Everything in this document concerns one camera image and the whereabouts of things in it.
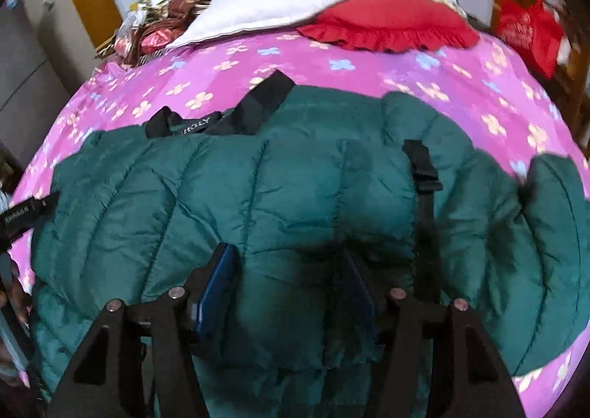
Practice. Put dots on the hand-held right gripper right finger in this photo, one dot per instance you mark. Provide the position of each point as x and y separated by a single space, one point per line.
362 296

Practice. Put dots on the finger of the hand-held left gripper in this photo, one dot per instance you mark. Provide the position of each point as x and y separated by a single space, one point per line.
49 204

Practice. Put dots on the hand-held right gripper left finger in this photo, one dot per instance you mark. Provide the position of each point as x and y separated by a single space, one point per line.
216 289

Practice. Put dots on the dark green puffer jacket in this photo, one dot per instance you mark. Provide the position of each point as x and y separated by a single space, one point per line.
276 187

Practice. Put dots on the person's left hand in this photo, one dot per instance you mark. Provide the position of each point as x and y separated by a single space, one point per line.
18 302

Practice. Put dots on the grey wardrobe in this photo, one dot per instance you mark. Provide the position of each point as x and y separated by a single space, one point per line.
27 76

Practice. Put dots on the pink floral bed sheet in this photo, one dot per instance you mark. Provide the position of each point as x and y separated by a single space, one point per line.
322 67

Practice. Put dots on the red frilled pillow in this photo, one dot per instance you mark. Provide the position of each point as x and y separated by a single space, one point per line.
392 21

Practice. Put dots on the white pillow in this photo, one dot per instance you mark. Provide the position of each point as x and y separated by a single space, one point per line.
258 7

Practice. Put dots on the red shopping bag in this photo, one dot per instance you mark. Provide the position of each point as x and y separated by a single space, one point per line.
525 35

